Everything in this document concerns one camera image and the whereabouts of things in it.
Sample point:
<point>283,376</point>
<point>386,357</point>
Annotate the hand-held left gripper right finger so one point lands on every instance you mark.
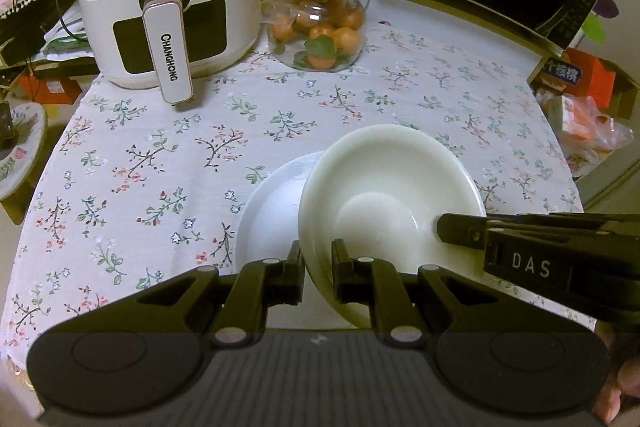
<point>345,279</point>

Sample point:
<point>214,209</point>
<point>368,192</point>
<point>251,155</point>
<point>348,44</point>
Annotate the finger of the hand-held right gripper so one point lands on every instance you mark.
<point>460,231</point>

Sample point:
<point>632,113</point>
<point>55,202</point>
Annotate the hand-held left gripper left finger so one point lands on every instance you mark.
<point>295,277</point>

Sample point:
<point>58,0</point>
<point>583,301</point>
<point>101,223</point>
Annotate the white bowl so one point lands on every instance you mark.
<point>270,217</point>

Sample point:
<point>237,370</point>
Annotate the cream bowl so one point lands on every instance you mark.
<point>380,187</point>

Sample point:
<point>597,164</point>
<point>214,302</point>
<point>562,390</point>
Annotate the person's right hand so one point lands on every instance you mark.
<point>622,382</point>

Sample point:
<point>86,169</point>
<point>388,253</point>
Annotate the clear plastic bag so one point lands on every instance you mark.
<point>585,127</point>

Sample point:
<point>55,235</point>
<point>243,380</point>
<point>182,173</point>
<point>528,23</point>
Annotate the orange cardboard box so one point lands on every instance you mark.
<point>595,77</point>

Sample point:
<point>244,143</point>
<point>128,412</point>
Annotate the floral tablecloth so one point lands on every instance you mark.
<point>150,132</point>

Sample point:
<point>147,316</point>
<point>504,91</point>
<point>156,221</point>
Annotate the pile of small oranges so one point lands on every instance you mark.
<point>345,39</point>

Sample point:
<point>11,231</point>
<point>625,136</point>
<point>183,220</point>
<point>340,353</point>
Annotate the purple and green sticker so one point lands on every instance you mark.
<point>595,29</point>

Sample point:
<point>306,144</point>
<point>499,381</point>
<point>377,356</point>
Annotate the grey refrigerator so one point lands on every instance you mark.
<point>629,7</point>

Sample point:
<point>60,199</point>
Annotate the round floral stool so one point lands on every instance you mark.
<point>20,164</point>

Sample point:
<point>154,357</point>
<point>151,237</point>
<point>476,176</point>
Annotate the red box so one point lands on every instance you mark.
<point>50,89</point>

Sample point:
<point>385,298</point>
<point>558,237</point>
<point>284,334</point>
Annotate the small black device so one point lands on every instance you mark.
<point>7,122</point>

